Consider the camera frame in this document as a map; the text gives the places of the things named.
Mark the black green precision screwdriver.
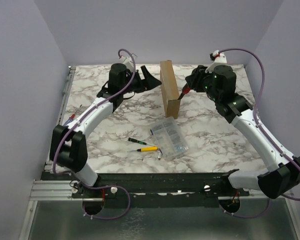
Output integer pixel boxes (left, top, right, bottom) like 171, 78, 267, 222
128, 137, 148, 145

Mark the red blue screwdriver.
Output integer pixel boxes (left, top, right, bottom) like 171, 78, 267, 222
63, 104, 83, 126

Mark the left side metal rail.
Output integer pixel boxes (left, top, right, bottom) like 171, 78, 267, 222
56, 65, 77, 124

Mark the aluminium frame rail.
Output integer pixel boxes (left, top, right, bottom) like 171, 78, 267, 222
19, 180, 300, 240

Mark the yellow handled screwdriver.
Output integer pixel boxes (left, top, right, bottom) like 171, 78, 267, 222
128, 146, 158, 153

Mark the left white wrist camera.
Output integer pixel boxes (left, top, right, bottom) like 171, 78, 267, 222
120, 55, 134, 73

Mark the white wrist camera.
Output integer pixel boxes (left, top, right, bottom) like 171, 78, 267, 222
205, 50, 227, 73
120, 55, 134, 73

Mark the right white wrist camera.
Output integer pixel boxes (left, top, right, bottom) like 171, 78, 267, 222
205, 50, 227, 73

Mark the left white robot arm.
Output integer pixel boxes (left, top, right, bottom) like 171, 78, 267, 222
49, 63, 162, 198

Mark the brown cardboard express box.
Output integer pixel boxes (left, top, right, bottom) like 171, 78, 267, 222
159, 60, 181, 120

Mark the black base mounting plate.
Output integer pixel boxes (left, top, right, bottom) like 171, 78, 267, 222
71, 171, 251, 210

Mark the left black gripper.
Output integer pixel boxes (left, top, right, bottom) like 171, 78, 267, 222
120, 65, 162, 95

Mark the clear plastic screw organizer box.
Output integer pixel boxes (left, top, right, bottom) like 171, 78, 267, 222
149, 116, 189, 161

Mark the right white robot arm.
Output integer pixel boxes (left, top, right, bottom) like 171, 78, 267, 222
185, 65, 300, 199

